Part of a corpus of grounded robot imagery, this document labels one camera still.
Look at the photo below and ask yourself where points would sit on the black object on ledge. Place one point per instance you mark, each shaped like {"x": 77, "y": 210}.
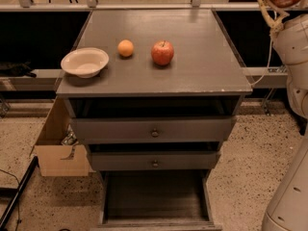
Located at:
{"x": 16, "y": 70}

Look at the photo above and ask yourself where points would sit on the grey top drawer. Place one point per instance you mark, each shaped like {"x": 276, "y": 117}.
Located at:
{"x": 142, "y": 130}

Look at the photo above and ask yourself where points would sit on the cardboard box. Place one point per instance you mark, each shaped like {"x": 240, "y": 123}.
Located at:
{"x": 57, "y": 151}

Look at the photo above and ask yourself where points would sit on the grey middle drawer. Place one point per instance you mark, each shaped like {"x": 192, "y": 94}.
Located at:
{"x": 171, "y": 160}

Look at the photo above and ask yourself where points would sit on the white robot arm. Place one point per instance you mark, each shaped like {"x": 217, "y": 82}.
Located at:
{"x": 288, "y": 208}

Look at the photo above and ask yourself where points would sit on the red apple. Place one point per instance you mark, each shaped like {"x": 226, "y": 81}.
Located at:
{"x": 162, "y": 52}

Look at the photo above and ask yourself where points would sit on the grey open bottom drawer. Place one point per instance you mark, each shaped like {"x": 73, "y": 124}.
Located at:
{"x": 156, "y": 200}

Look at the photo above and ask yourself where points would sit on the white bowl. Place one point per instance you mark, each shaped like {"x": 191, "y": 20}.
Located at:
{"x": 85, "y": 62}

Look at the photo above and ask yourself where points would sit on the grey wooden drawer cabinet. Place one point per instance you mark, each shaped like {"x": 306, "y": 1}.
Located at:
{"x": 204, "y": 79}

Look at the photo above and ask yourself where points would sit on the black bar on floor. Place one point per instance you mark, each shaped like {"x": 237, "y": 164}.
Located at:
{"x": 13, "y": 194}

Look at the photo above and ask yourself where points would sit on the orange fruit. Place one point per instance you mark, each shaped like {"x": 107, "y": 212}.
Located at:
{"x": 125, "y": 48}

